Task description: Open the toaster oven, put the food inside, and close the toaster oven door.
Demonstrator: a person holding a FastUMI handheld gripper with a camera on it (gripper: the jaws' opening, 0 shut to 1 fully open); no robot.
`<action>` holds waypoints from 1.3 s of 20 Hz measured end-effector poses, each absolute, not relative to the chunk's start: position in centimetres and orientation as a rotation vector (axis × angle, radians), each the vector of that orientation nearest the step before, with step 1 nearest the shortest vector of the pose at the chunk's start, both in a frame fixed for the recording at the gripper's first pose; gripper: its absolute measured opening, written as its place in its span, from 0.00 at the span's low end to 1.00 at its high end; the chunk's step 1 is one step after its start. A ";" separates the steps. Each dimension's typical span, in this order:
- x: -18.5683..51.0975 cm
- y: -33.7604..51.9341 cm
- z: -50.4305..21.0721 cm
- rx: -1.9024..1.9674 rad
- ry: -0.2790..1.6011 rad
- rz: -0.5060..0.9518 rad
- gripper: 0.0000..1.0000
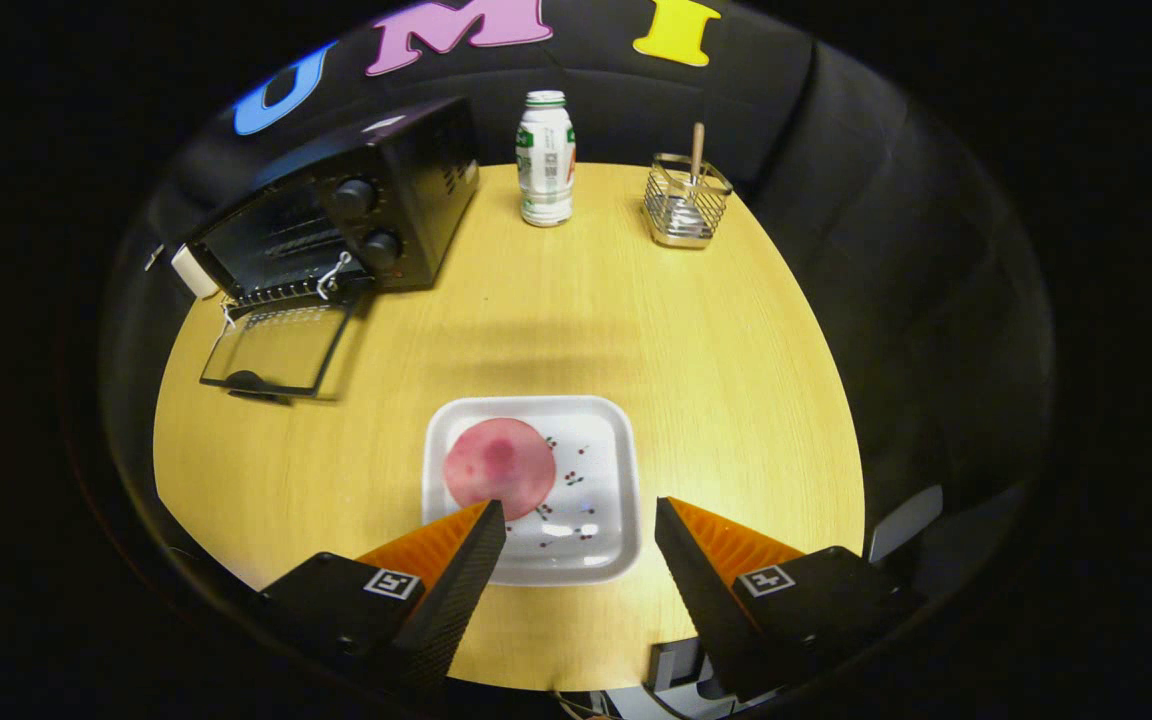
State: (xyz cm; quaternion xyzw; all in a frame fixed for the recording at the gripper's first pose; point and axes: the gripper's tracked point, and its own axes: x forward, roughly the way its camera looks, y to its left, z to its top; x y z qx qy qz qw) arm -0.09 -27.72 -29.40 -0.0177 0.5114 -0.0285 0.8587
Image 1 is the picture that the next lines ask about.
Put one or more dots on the white bread toaster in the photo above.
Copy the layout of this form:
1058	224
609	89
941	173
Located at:
194	272

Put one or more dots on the pink round ham slice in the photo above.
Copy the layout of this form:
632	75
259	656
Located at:
496	460

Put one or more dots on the wooden stick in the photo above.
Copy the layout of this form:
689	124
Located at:
697	150

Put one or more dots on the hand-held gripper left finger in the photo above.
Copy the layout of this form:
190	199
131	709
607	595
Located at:
456	590

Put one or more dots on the white plastic bottle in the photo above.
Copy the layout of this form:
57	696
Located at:
545	160

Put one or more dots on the black toaster oven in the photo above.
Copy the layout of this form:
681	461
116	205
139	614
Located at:
406	200

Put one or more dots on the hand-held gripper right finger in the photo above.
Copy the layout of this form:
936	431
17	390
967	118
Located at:
701	590

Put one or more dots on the white square plate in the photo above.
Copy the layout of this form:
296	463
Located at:
596	480

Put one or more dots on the grey cloth clip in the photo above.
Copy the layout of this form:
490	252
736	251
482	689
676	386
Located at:
154	258

